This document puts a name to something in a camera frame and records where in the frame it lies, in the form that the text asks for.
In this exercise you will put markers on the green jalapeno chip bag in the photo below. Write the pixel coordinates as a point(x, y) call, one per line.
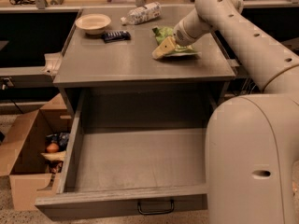
point(161, 33)

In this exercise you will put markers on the brown cardboard box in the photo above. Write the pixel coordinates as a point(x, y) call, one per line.
point(21, 153)

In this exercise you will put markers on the white ceramic bowl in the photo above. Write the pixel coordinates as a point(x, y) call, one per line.
point(93, 24)

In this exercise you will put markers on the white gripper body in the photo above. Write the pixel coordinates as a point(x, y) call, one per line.
point(183, 34)

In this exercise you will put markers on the dark blue snack package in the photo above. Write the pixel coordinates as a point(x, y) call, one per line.
point(115, 36)

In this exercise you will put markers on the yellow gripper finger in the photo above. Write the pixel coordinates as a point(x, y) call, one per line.
point(167, 46)

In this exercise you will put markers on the clear plastic water bottle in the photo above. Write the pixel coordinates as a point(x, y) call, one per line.
point(143, 14)

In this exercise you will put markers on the orange fruit in box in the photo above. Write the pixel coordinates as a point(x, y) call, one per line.
point(52, 148)

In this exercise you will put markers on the yellow item in box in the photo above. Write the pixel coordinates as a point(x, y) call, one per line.
point(57, 156)

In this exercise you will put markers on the blue snack bag in box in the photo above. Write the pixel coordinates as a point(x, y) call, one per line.
point(61, 139)

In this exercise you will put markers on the open grey top drawer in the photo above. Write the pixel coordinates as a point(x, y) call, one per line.
point(130, 147)

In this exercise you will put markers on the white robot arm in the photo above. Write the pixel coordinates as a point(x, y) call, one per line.
point(252, 141)

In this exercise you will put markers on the black drawer handle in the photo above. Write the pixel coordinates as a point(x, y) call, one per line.
point(154, 208)

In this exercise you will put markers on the grey cabinet with top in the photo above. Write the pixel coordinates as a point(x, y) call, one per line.
point(90, 62)

